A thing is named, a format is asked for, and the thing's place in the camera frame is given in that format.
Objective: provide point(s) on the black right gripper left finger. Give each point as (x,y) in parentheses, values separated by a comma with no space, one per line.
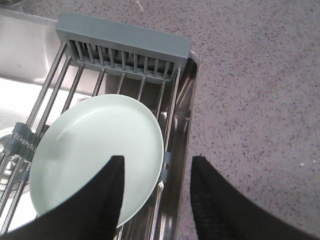
(92,213)

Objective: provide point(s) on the grey steel drying rack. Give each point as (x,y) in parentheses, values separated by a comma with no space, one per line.
(28,46)

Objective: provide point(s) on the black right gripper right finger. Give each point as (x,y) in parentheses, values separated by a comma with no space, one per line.
(221,212)

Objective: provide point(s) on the stainless steel sink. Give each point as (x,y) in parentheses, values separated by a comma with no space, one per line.
(108,47)

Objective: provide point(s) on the steel sink drain plug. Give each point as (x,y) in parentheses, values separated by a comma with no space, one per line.
(10,163)

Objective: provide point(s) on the light green round plate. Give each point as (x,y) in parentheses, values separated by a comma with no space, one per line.
(84,138)

